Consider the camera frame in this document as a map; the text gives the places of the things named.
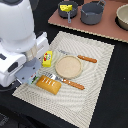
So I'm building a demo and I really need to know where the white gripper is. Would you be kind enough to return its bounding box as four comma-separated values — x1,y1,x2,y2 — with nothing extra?
0,32,49,87

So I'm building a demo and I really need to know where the yellow toy butter box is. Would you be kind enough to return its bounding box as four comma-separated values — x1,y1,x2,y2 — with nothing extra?
42,51,52,67

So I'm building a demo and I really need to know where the orange toy bread loaf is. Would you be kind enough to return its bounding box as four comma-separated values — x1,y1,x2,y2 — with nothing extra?
36,75,61,95

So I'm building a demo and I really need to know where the grey toy frying pan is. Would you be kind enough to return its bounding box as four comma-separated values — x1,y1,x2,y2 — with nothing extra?
58,1,78,22

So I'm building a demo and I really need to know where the yellow toy cheese wedge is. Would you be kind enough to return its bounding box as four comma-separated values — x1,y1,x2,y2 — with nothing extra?
60,5,73,12

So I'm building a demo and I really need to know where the light blue milk carton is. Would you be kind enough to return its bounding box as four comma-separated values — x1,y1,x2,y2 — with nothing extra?
30,76,38,84

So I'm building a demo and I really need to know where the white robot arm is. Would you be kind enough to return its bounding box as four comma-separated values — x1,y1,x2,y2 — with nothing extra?
0,0,49,87

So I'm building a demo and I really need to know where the round wooden plate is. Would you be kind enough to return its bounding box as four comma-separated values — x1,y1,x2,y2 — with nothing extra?
55,55,83,79

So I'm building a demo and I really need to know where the beige striped placemat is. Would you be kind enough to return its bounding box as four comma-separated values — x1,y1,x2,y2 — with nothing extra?
13,31,114,128

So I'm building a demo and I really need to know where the grey toy cooking pot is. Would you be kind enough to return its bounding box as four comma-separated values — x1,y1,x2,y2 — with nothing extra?
80,0,106,25

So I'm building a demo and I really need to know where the pink toy stove board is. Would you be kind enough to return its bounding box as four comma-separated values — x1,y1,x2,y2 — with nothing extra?
48,0,128,43

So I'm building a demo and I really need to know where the beige bowl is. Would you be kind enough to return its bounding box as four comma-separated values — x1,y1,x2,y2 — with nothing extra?
116,4,128,30

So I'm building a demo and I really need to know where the toy fork wooden handle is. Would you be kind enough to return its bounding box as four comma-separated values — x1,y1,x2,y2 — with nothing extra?
45,72,85,90

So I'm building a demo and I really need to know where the toy knife wooden handle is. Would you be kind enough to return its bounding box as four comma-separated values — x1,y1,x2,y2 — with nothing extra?
58,50,97,63

